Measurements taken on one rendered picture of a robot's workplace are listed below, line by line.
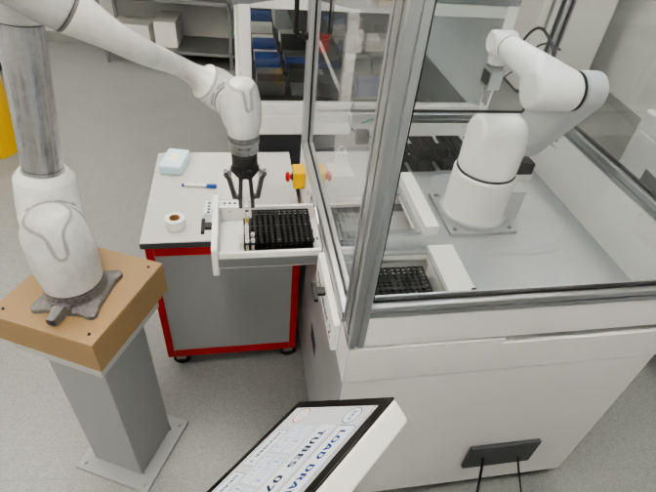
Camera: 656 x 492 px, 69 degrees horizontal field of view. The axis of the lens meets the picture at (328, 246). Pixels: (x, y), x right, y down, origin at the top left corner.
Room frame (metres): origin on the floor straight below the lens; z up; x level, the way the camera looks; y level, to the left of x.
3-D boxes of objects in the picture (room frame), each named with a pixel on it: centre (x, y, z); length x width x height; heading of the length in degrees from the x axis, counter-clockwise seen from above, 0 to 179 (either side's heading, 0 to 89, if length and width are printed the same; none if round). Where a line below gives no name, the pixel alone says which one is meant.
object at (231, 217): (1.24, 0.16, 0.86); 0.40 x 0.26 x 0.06; 103
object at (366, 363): (1.34, -0.42, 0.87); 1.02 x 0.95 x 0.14; 13
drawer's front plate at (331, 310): (0.96, -0.01, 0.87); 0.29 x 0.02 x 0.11; 13
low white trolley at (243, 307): (1.60, 0.44, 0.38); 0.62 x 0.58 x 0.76; 13
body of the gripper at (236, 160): (1.23, 0.27, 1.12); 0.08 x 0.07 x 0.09; 103
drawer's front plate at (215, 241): (1.20, 0.37, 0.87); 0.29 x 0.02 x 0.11; 13
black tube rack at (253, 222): (1.24, 0.17, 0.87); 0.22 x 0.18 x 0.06; 103
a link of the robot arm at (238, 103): (1.24, 0.28, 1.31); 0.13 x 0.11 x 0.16; 34
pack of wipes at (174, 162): (1.75, 0.69, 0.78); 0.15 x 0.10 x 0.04; 1
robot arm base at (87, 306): (0.87, 0.68, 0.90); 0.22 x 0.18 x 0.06; 177
